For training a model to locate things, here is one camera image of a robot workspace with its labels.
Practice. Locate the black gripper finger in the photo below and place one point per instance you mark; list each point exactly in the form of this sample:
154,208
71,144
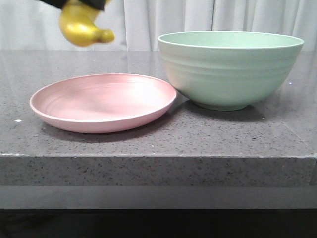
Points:
55,3
97,4

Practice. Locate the yellow banana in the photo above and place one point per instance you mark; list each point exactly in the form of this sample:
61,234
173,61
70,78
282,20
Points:
77,24

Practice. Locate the pink plate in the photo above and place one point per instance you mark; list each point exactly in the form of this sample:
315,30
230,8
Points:
103,103

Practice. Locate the green bowl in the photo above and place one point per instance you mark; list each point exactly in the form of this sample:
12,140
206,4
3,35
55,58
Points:
227,70

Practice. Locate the grey-white curtain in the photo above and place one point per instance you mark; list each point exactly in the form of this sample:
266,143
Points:
137,24

